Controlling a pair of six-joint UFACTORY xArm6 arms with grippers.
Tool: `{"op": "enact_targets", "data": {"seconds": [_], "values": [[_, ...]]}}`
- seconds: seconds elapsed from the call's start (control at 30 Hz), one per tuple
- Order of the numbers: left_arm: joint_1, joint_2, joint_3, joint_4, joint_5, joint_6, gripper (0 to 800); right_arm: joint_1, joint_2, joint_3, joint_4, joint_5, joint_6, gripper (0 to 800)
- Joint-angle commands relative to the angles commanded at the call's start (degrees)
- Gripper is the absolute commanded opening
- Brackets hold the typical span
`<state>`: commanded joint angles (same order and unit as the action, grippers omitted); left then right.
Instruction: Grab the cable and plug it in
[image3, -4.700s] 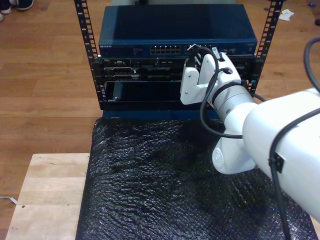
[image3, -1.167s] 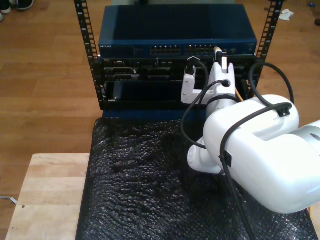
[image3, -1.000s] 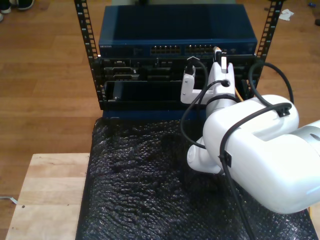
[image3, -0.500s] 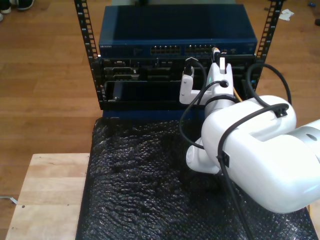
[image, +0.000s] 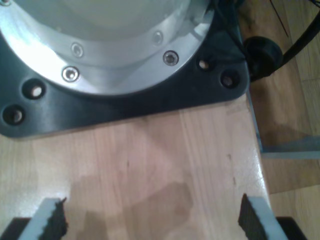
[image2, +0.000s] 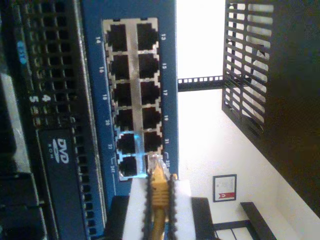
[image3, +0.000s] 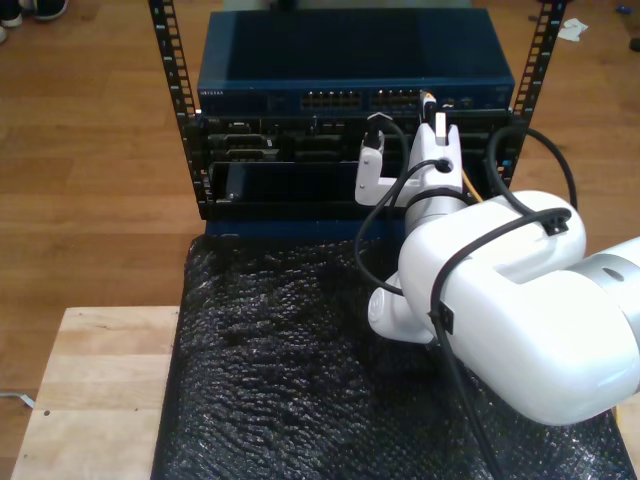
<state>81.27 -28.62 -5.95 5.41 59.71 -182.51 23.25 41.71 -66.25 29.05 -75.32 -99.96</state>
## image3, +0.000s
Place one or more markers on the blue base board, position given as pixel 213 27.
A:
pixel 300 229

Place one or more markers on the white crumpled paper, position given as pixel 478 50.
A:
pixel 572 30

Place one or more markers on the black Dell rack server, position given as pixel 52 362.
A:
pixel 240 142

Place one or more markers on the dark round object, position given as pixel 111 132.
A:
pixel 635 44

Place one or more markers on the small blue object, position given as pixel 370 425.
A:
pixel 623 8

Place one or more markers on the black perforated equipment rack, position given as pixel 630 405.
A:
pixel 192 150

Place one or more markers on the black bubble wrap mat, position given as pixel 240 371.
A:
pixel 275 400

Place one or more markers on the person's shoe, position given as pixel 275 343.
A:
pixel 2 35
pixel 11 17
pixel 50 10

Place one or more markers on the grey flat strip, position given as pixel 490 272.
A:
pixel 20 398

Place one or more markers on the blue Netgear network switch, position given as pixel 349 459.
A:
pixel 300 50

